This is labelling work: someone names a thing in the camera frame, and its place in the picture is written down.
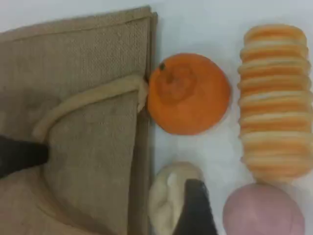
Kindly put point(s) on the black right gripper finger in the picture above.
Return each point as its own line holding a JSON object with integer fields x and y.
{"x": 195, "y": 213}

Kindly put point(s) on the pink peach bun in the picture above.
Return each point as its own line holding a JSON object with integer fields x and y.
{"x": 261, "y": 213}

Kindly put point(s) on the long striped bread roll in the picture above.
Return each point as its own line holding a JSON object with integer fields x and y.
{"x": 274, "y": 98}

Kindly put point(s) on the cream egg yolk pastry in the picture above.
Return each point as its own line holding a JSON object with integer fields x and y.
{"x": 163, "y": 195}

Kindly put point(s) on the brown jute tote bag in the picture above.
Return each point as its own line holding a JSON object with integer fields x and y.
{"x": 97, "y": 61}

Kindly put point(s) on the orange tangerine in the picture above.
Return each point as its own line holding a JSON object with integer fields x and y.
{"x": 188, "y": 98}

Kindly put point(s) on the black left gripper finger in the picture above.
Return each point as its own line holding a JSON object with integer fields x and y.
{"x": 19, "y": 155}

